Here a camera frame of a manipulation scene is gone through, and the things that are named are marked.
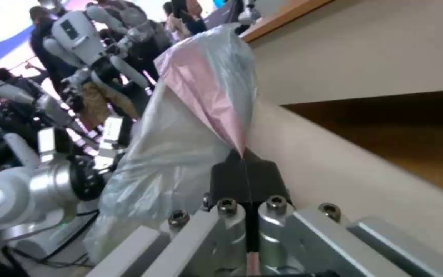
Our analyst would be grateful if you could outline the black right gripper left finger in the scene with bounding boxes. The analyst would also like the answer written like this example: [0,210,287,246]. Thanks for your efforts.
[108,149,254,277]

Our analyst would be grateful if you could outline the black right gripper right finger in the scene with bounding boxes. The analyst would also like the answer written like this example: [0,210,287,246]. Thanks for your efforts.
[243,149,443,277]

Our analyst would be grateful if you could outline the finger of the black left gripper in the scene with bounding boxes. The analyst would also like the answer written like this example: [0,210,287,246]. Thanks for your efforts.
[97,116,127,154]
[36,128,68,164]

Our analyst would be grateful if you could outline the thin white pink garbage bag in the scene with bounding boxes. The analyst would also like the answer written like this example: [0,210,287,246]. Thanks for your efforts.
[84,23,264,270]

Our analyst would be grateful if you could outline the person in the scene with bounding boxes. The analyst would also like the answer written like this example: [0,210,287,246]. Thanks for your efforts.
[162,0,208,44]
[28,6,70,86]
[0,68,44,97]

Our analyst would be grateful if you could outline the white humanoid robot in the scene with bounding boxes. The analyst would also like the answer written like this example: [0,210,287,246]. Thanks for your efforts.
[43,2,158,97]

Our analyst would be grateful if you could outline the black cable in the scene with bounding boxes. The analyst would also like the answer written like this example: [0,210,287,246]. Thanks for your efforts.
[8,245,96,268]

